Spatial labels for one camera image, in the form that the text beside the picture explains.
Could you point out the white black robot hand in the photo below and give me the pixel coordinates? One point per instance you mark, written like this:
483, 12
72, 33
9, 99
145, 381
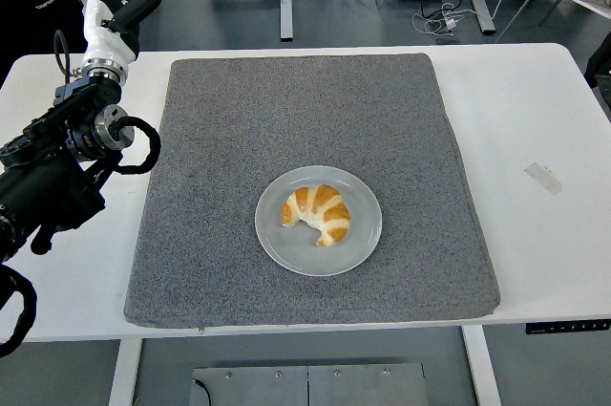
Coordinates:
102, 43

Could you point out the golden croissant bread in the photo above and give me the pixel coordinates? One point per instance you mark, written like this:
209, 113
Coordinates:
324, 215

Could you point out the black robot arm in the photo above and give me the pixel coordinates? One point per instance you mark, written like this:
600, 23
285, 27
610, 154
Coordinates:
43, 186

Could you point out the pale grey round plate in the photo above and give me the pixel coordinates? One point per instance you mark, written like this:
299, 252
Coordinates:
363, 234

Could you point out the grey metal plate with screws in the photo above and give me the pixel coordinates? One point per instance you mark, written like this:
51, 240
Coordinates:
262, 389

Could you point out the grey fabric mat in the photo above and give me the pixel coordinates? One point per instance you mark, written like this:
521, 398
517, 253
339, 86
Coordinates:
334, 100

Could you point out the white table leg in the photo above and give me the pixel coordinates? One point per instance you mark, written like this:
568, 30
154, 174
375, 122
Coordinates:
481, 368
125, 372

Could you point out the translucent tape piece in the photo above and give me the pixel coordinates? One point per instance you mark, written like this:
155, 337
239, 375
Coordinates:
543, 178

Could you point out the white chair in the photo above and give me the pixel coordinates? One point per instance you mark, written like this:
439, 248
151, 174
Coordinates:
580, 3

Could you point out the black fabric object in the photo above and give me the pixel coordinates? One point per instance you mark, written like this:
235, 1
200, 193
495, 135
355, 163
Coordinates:
602, 67

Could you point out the black table control panel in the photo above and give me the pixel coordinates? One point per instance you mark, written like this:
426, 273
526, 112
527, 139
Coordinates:
568, 328

